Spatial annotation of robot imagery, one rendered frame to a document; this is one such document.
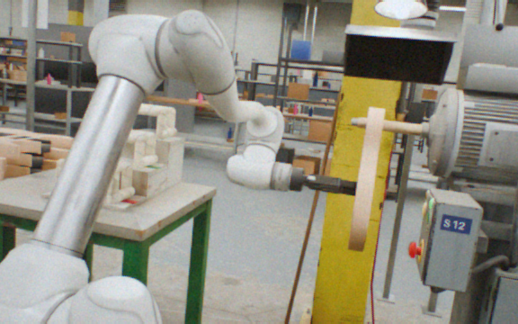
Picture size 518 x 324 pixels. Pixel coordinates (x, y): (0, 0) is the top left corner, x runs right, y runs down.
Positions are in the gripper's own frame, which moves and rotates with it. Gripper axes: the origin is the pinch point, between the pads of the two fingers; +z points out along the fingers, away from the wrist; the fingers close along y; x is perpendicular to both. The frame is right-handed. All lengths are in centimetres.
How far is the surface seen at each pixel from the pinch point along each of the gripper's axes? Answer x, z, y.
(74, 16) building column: 462, -745, -770
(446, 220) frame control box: -10.2, 20.6, 34.5
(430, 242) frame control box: -15.4, 18.2, 32.0
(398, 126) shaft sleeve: 18.4, 9.3, 10.0
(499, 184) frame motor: 5.8, 37.6, 9.3
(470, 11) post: 139, 48, -116
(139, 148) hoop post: 0, -69, 10
